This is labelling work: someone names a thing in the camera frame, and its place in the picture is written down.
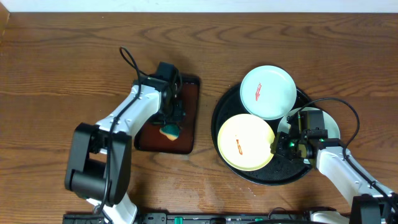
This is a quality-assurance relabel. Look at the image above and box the round black tray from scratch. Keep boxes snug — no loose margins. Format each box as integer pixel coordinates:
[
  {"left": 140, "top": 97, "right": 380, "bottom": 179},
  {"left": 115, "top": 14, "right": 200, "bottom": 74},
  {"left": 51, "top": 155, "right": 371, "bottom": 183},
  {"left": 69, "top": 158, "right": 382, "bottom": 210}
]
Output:
[{"left": 211, "top": 84, "right": 312, "bottom": 185}]

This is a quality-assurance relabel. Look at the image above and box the right light green plate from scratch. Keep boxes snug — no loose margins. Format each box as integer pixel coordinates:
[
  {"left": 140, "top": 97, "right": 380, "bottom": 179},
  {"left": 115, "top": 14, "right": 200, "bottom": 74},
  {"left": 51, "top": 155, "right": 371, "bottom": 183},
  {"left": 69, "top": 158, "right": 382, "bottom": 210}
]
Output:
[{"left": 276, "top": 106, "right": 341, "bottom": 165}]

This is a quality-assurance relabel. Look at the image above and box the rectangular brown water tray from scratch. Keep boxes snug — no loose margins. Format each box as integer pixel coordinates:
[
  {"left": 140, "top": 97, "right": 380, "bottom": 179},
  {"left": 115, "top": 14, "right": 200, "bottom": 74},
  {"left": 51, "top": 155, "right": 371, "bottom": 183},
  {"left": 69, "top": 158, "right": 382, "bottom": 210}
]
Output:
[{"left": 134, "top": 74, "right": 200, "bottom": 154}]

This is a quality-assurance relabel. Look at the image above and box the green yellow sponge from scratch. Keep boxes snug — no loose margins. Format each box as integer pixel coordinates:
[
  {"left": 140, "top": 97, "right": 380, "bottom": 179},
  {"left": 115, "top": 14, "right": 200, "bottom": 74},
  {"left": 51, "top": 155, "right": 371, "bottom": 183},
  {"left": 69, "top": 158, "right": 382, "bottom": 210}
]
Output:
[{"left": 159, "top": 124, "right": 180, "bottom": 141}]

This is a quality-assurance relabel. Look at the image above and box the upper light green plate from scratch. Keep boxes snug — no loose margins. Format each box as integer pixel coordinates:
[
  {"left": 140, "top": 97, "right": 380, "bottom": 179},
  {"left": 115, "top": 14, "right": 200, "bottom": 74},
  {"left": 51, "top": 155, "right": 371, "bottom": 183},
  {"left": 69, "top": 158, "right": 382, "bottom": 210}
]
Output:
[{"left": 239, "top": 65, "right": 297, "bottom": 120}]

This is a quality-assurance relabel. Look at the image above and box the yellow plate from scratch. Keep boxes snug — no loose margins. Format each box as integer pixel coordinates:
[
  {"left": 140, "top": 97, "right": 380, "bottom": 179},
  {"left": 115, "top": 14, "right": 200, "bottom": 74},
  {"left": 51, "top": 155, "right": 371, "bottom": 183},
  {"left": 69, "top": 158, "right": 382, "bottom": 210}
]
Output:
[{"left": 217, "top": 114, "right": 275, "bottom": 171}]

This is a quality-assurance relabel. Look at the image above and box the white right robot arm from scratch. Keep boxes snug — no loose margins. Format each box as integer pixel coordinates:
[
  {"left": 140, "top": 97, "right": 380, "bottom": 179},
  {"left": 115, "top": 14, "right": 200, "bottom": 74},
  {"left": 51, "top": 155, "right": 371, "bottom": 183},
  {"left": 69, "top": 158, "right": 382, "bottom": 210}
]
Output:
[{"left": 271, "top": 129, "right": 397, "bottom": 223}]

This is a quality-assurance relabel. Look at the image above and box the light green plate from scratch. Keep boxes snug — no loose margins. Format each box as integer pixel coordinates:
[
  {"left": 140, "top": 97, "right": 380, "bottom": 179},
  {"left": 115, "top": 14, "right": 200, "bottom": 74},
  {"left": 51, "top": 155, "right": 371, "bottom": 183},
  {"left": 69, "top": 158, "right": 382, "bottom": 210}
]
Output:
[
  {"left": 276, "top": 106, "right": 341, "bottom": 165},
  {"left": 239, "top": 65, "right": 297, "bottom": 120}
]

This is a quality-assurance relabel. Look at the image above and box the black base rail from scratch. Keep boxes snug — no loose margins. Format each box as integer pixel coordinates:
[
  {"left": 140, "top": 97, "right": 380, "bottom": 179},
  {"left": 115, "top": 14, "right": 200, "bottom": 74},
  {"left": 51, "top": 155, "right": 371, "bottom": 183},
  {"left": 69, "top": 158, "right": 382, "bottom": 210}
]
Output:
[{"left": 62, "top": 207, "right": 352, "bottom": 224}]

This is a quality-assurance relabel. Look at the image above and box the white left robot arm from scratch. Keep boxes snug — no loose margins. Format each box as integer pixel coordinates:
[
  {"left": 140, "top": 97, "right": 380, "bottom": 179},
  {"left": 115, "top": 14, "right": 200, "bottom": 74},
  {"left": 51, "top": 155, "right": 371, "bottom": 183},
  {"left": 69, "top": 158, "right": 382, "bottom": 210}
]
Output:
[{"left": 65, "top": 77, "right": 186, "bottom": 223}]

